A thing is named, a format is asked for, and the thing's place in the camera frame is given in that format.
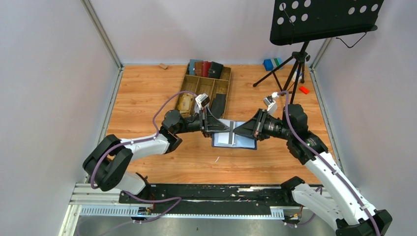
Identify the white card in holder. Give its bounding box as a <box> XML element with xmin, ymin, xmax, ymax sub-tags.
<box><xmin>213</xmin><ymin>119</ymin><xmax>236</xmax><ymax>147</ymax></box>

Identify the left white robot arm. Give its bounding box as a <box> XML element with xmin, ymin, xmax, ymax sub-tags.
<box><xmin>82</xmin><ymin>107</ymin><xmax>230</xmax><ymax>195</ymax></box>

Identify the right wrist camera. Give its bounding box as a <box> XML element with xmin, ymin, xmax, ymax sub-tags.
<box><xmin>263</xmin><ymin>92</ymin><xmax>280</xmax><ymax>116</ymax></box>

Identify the blue green block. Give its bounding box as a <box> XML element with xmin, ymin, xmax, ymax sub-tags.
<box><xmin>263</xmin><ymin>58</ymin><xmax>283</xmax><ymax>71</ymax></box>

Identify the dark blue card holder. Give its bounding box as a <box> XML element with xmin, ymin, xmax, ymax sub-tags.
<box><xmin>211</xmin><ymin>119</ymin><xmax>257</xmax><ymax>150</ymax></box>

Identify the black cards pile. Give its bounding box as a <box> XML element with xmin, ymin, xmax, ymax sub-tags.
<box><xmin>210</xmin><ymin>93</ymin><xmax>226</xmax><ymax>118</ymax></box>

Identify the brown card holder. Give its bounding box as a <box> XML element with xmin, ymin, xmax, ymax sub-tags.
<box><xmin>194</xmin><ymin>61</ymin><xmax>203</xmax><ymax>76</ymax></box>

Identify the red block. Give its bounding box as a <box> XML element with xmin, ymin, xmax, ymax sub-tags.
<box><xmin>299</xmin><ymin>86</ymin><xmax>310</xmax><ymax>94</ymax></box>

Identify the teal card holder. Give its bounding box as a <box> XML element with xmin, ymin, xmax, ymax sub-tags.
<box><xmin>188</xmin><ymin>59</ymin><xmax>202</xmax><ymax>76</ymax></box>

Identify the gold cards pile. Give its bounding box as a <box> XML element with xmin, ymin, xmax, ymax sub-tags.
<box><xmin>177</xmin><ymin>93</ymin><xmax>194</xmax><ymax>115</ymax></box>

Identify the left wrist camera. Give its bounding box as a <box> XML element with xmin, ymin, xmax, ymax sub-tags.
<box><xmin>194</xmin><ymin>93</ymin><xmax>210</xmax><ymax>113</ymax></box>

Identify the white slotted cable duct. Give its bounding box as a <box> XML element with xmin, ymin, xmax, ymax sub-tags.
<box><xmin>80</xmin><ymin>202</ymin><xmax>284</xmax><ymax>220</ymax></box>

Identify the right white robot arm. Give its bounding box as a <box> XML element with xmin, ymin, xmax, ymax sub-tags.
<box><xmin>233</xmin><ymin>104</ymin><xmax>392</xmax><ymax>236</ymax></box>

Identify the black music stand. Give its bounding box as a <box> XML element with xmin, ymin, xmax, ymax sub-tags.
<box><xmin>253</xmin><ymin>0</ymin><xmax>384</xmax><ymax>103</ymax></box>

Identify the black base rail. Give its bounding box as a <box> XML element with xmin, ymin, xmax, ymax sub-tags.
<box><xmin>139</xmin><ymin>183</ymin><xmax>301</xmax><ymax>212</ymax></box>

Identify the red card holder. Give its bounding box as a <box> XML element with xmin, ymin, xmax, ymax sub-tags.
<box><xmin>202</xmin><ymin>61</ymin><xmax>211</xmax><ymax>78</ymax></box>

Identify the black card holder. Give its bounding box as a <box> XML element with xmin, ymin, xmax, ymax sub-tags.
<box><xmin>208</xmin><ymin>61</ymin><xmax>224</xmax><ymax>79</ymax></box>

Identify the woven wicker tray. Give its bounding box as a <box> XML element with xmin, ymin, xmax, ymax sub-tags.
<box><xmin>180</xmin><ymin>64</ymin><xmax>232</xmax><ymax>118</ymax></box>

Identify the small wooden block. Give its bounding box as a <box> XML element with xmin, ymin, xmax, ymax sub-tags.
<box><xmin>159</xmin><ymin>63</ymin><xmax>168</xmax><ymax>70</ymax></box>

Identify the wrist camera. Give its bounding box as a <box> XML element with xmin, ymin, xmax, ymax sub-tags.
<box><xmin>194</xmin><ymin>93</ymin><xmax>210</xmax><ymax>113</ymax></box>
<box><xmin>263</xmin><ymin>92</ymin><xmax>280</xmax><ymax>116</ymax></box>

